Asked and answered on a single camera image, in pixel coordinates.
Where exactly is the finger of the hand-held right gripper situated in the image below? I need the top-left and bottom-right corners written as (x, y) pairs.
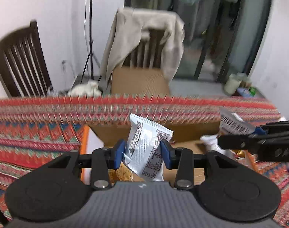
top-left (217, 134), bottom-right (264, 154)
top-left (253, 120), bottom-right (289, 139)

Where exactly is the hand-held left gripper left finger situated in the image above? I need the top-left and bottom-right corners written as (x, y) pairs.
top-left (47, 139), bottom-right (126, 191)

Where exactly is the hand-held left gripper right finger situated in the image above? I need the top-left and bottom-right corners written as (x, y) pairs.
top-left (160, 139), bottom-right (240, 191)

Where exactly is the white snack packet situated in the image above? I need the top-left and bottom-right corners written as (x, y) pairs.
top-left (219, 107), bottom-right (256, 136)
top-left (122, 113), bottom-right (174, 182)
top-left (200, 135), bottom-right (231, 157)

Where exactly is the white packet with golden print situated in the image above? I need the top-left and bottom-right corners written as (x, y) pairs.
top-left (108, 163), bottom-right (136, 182)

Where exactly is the cardboard box with orange edge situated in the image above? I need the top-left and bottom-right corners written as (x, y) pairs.
top-left (80, 120), bottom-right (257, 188)

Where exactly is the white jar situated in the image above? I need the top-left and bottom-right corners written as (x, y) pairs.
top-left (224, 73), bottom-right (243, 95)

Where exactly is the white cloth heap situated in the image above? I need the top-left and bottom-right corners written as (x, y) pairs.
top-left (68, 80), bottom-right (103, 97)

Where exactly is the brown cardboard piece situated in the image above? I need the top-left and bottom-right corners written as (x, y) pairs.
top-left (110, 66), bottom-right (171, 95)

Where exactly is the red patterned tablecloth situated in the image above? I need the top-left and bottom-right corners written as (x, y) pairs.
top-left (0, 94), bottom-right (289, 228)

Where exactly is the dark wooden chair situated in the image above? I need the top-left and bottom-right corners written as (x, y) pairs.
top-left (123, 29), bottom-right (167, 70)
top-left (0, 21), bottom-right (52, 98)

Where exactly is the black tripod stand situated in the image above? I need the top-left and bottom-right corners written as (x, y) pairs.
top-left (80, 0), bottom-right (102, 84)

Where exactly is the glass sliding door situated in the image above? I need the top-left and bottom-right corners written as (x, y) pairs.
top-left (124, 0), bottom-right (274, 84)

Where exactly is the beige jacket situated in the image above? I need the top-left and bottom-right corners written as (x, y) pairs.
top-left (100, 8), bottom-right (186, 86)

